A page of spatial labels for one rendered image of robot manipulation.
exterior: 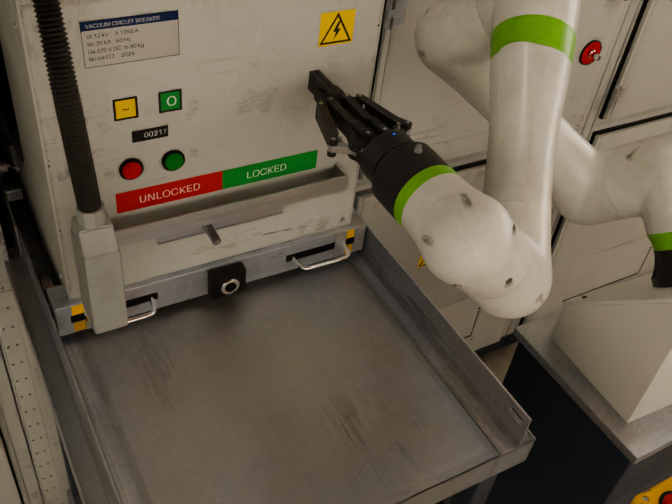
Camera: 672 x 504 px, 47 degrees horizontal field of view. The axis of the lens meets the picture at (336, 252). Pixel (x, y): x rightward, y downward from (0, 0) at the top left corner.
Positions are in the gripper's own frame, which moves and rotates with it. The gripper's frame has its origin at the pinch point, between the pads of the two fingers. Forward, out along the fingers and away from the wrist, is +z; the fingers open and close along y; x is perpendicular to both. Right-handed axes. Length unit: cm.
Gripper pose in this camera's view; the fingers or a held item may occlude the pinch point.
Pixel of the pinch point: (324, 90)
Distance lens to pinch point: 111.1
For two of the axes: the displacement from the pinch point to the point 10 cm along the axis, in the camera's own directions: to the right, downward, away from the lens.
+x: 1.1, -7.4, -6.6
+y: 8.7, -2.5, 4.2
